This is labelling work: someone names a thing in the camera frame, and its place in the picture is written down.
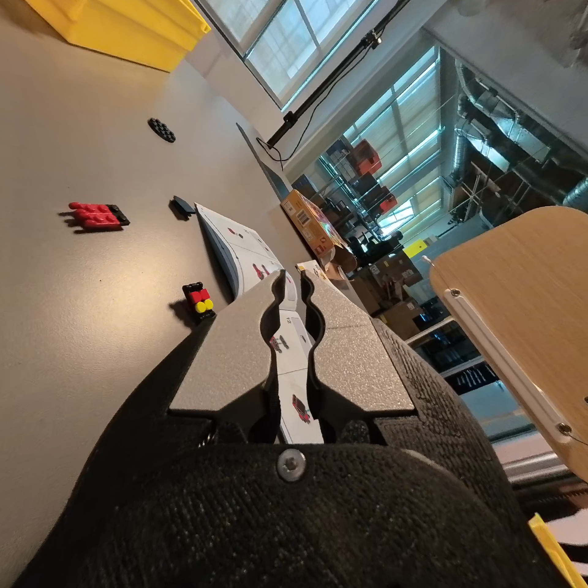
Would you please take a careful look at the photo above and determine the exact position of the black stand pole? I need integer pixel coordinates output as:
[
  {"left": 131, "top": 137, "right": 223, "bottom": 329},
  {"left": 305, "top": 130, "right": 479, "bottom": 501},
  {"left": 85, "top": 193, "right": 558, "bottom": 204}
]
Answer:
[{"left": 266, "top": 0, "right": 412, "bottom": 149}]

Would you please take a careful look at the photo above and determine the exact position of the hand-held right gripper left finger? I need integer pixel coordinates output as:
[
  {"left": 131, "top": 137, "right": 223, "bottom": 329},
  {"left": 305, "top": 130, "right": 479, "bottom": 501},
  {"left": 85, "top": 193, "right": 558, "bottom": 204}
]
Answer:
[{"left": 169, "top": 270, "right": 286, "bottom": 432}]

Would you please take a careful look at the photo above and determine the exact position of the black red yellow lego assembly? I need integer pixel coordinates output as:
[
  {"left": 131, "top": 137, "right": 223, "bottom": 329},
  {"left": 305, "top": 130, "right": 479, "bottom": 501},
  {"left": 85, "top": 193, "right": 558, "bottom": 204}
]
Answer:
[{"left": 181, "top": 281, "right": 217, "bottom": 322}]

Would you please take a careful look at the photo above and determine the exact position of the black office chair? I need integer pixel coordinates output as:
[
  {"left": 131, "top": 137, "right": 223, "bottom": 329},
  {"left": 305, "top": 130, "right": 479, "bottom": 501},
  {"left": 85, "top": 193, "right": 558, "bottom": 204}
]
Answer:
[{"left": 349, "top": 232, "right": 405, "bottom": 268}]

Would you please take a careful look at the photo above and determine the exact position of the large grid window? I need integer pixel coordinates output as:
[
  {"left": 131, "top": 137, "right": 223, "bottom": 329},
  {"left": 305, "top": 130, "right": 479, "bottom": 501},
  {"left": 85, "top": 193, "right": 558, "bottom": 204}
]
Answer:
[{"left": 193, "top": 0, "right": 382, "bottom": 110}]

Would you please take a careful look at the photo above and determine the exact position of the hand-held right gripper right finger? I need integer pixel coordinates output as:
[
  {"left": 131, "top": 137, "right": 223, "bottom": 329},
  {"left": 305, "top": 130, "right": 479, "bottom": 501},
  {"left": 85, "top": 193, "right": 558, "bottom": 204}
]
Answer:
[{"left": 301, "top": 270, "right": 416, "bottom": 422}]

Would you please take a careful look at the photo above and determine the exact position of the lego instruction booklet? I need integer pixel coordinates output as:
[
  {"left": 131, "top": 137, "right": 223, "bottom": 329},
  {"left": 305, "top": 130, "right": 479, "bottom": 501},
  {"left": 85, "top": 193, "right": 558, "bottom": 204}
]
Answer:
[{"left": 195, "top": 202, "right": 324, "bottom": 445}]

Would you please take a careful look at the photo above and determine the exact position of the metal shelf with red crates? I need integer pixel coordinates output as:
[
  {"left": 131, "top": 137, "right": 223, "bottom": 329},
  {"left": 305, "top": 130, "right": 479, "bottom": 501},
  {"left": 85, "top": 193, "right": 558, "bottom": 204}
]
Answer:
[{"left": 294, "top": 138, "right": 400, "bottom": 239}]

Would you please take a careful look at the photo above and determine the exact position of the yellow plastic bin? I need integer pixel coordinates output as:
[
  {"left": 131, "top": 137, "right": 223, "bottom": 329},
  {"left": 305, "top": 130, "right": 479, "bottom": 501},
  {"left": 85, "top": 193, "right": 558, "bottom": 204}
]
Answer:
[
  {"left": 25, "top": 0, "right": 212, "bottom": 73},
  {"left": 527, "top": 512, "right": 585, "bottom": 588}
]

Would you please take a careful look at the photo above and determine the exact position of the small white lego leaflet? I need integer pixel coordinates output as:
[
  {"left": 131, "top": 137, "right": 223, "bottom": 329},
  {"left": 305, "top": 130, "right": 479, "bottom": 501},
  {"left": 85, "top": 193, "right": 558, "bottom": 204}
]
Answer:
[{"left": 296, "top": 259, "right": 329, "bottom": 282}]

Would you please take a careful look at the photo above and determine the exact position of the small red black lego assembly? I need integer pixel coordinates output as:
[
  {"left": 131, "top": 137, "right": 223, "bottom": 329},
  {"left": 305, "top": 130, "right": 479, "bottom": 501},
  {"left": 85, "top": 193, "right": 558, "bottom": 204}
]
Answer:
[{"left": 68, "top": 201, "right": 130, "bottom": 231}]

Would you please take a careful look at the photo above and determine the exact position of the silver ventilation duct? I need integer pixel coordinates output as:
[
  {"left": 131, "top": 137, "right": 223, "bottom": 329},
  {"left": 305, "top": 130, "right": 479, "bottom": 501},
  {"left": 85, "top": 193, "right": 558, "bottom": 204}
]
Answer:
[{"left": 449, "top": 131, "right": 470, "bottom": 182}]

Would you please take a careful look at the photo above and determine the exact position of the wooden book stand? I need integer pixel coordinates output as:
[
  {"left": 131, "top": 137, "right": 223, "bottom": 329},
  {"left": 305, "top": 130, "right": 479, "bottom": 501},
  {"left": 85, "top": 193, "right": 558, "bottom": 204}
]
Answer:
[{"left": 423, "top": 205, "right": 588, "bottom": 483}]

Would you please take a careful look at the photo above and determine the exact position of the small dark round disc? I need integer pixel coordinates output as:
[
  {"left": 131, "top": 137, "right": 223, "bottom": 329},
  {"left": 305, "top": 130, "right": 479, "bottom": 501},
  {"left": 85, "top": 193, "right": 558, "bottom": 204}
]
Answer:
[{"left": 147, "top": 118, "right": 176, "bottom": 143}]

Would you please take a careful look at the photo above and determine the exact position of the tall grid window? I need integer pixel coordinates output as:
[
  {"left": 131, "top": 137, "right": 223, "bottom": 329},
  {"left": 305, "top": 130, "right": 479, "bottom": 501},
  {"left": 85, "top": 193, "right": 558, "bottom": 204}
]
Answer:
[{"left": 342, "top": 46, "right": 444, "bottom": 239}]

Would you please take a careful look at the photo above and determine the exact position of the dark flat stand base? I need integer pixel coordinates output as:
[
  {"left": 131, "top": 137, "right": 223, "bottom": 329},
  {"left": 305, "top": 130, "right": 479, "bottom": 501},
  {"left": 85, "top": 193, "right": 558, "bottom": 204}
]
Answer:
[{"left": 236, "top": 122, "right": 293, "bottom": 203}]

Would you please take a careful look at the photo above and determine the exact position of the colourful lego box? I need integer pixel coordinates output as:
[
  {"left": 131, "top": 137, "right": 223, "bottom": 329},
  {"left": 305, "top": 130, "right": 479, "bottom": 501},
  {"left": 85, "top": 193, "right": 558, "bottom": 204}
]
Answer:
[{"left": 280, "top": 189, "right": 358, "bottom": 272}]

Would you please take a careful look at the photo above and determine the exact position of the black cable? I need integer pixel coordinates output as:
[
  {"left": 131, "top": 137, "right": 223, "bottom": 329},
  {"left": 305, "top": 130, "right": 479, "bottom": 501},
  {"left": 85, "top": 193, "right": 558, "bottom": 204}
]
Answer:
[{"left": 256, "top": 87, "right": 334, "bottom": 172}]

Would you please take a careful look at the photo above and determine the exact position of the large cardboard box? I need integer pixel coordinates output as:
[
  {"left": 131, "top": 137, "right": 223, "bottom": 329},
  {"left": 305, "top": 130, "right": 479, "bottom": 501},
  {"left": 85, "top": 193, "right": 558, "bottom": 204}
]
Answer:
[{"left": 377, "top": 299, "right": 424, "bottom": 341}]

